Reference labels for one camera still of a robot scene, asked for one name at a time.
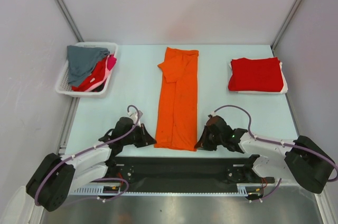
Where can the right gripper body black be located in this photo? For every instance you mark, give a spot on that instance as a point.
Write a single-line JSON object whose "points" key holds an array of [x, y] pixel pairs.
{"points": [[208, 138]]}

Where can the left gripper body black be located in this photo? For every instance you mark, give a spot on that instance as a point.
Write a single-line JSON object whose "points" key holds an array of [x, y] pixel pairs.
{"points": [[134, 138]]}

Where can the orange t shirt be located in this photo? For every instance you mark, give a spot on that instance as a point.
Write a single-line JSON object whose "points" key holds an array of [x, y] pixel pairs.
{"points": [[177, 121]]}

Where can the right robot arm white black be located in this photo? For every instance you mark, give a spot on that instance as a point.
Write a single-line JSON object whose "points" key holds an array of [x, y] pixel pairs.
{"points": [[300, 160]]}

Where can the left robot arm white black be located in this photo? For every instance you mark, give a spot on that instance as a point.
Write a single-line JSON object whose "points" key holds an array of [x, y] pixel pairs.
{"points": [[57, 176]]}

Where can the red t shirt in basket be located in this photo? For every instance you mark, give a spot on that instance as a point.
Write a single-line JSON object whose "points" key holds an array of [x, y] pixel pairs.
{"points": [[96, 78]]}

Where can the folded white t shirt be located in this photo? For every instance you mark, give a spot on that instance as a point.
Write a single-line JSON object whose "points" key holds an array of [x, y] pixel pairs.
{"points": [[283, 81]]}

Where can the pink t shirt in basket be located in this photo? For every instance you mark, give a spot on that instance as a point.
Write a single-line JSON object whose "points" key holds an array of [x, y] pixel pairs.
{"points": [[110, 62]]}

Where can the grey t shirt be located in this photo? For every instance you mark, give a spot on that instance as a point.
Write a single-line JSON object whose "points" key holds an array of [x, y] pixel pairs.
{"points": [[82, 61]]}

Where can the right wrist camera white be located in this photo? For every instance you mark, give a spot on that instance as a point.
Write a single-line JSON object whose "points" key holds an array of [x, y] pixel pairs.
{"points": [[213, 114]]}

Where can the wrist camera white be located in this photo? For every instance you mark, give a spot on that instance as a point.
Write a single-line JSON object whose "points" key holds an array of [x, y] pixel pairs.
{"points": [[135, 116], [213, 114]]}

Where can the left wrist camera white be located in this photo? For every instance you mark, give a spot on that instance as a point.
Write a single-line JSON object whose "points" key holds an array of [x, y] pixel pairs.
{"points": [[135, 116]]}

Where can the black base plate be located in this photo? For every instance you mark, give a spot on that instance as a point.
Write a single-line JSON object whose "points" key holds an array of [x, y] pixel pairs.
{"points": [[171, 171]]}

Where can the white slotted cable duct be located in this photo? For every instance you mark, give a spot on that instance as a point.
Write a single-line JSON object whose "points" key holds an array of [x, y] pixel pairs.
{"points": [[105, 190]]}

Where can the left corner aluminium post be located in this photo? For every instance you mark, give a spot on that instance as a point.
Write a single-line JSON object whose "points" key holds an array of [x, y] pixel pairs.
{"points": [[69, 19]]}

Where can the corner aluminium post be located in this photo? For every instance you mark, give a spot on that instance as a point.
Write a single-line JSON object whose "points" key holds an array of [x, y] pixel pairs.
{"points": [[69, 19], [287, 21]]}

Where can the right corner aluminium post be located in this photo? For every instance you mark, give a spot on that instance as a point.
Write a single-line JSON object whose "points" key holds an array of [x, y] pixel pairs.
{"points": [[287, 21]]}

